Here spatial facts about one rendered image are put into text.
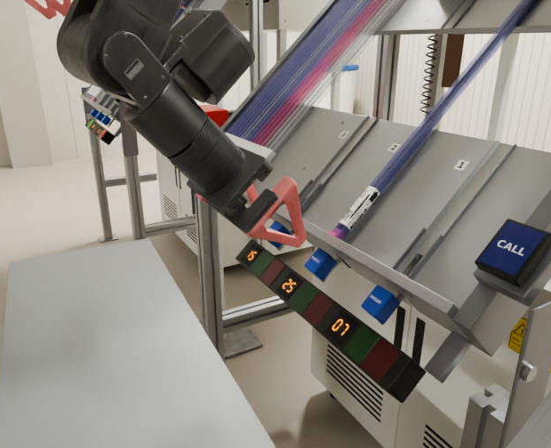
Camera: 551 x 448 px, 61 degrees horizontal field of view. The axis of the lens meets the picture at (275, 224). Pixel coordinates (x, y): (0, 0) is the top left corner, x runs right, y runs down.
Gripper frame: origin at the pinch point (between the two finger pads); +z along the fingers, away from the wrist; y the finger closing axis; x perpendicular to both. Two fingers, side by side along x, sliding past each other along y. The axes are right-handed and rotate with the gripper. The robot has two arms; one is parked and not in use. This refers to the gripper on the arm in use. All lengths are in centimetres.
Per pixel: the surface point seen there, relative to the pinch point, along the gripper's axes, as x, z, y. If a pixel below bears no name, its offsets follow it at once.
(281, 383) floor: 26, 79, 56
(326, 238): -3.1, 7.1, -0.1
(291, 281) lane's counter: 3.5, 10.3, 3.6
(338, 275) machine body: -6, 51, 39
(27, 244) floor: 72, 37, 209
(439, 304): -3.2, 7.3, -17.7
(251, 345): 26, 78, 76
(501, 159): -20.9, 9.0, -11.4
